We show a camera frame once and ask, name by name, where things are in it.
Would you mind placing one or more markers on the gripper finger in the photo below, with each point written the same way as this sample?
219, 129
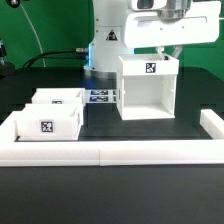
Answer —
177, 51
160, 52

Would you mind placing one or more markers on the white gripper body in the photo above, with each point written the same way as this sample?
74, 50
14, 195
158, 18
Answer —
147, 30

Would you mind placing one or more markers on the white drawer cabinet box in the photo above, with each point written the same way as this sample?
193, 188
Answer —
146, 86

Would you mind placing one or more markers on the white front drawer tray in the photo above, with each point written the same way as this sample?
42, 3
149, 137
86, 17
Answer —
50, 122

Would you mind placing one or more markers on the white drawer tray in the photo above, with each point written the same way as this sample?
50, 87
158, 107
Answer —
50, 122
59, 96

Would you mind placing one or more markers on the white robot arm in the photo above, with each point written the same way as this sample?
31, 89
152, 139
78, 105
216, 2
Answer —
121, 26

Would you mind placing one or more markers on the white rear drawer tray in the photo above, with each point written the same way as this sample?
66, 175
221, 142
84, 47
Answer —
59, 96

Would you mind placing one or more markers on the white fiducial marker sheet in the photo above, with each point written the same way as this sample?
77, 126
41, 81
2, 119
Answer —
100, 96

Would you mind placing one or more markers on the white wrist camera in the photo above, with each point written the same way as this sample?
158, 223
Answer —
139, 5

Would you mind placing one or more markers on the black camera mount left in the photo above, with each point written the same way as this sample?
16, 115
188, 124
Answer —
6, 68

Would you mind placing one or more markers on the white U-shaped frame wall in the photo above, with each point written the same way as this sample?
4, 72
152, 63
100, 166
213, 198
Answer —
114, 153

